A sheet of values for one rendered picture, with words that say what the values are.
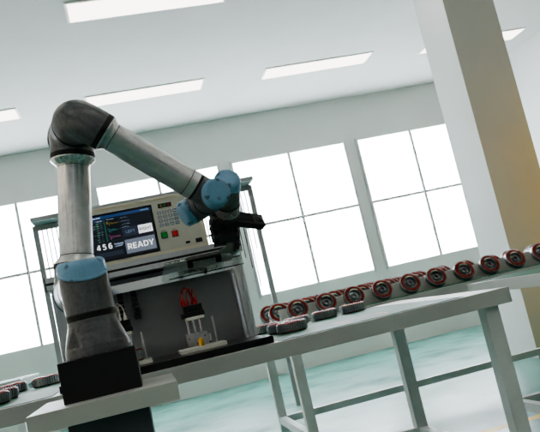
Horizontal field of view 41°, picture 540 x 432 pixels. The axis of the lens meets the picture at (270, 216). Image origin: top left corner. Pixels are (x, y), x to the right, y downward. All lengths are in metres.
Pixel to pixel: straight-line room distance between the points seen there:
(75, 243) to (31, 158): 7.28
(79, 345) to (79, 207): 0.38
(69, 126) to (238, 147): 7.40
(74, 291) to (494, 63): 4.99
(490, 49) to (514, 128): 0.68
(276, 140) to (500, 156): 3.97
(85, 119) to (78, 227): 0.28
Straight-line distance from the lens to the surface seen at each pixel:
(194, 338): 2.52
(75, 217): 1.89
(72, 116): 1.84
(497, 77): 6.23
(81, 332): 1.71
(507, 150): 6.08
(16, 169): 9.13
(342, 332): 2.22
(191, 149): 9.11
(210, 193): 1.83
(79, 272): 1.72
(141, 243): 2.54
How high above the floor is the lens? 0.86
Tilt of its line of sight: 7 degrees up
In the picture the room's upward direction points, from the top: 13 degrees counter-clockwise
